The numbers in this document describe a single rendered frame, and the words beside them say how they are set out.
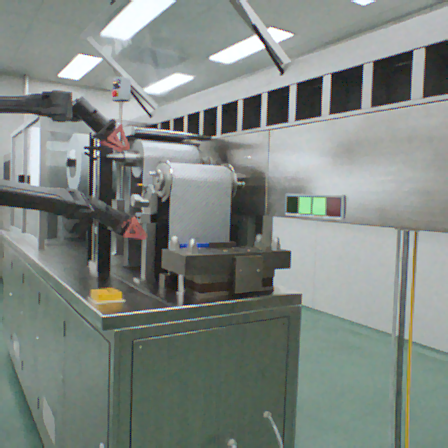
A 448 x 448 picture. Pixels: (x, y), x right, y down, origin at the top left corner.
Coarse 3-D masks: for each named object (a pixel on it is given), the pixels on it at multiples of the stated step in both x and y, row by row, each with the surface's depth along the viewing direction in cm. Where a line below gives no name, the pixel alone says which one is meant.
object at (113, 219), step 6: (108, 210) 130; (114, 210) 132; (108, 216) 130; (114, 216) 131; (120, 216) 132; (126, 216) 131; (102, 222) 131; (108, 222) 131; (114, 222) 131; (120, 222) 131; (108, 228) 136; (114, 228) 132; (120, 228) 130
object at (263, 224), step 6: (258, 216) 183; (264, 216) 181; (258, 222) 183; (264, 222) 182; (270, 222) 183; (258, 228) 183; (264, 228) 182; (270, 228) 184; (264, 234) 182; (270, 234) 184; (264, 240) 182; (270, 240) 184; (270, 246) 184
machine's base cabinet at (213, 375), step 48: (48, 288) 178; (48, 336) 178; (96, 336) 121; (144, 336) 114; (192, 336) 122; (240, 336) 131; (288, 336) 141; (48, 384) 178; (96, 384) 121; (144, 384) 115; (192, 384) 123; (240, 384) 132; (288, 384) 142; (48, 432) 178; (96, 432) 121; (144, 432) 116; (192, 432) 124; (240, 432) 133; (288, 432) 144
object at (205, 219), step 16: (176, 208) 145; (192, 208) 148; (208, 208) 151; (224, 208) 155; (176, 224) 145; (192, 224) 148; (208, 224) 152; (224, 224) 155; (208, 240) 152; (224, 240) 156
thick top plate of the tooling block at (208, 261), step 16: (176, 256) 130; (192, 256) 127; (208, 256) 130; (224, 256) 133; (272, 256) 143; (288, 256) 146; (176, 272) 130; (192, 272) 127; (208, 272) 130; (224, 272) 133
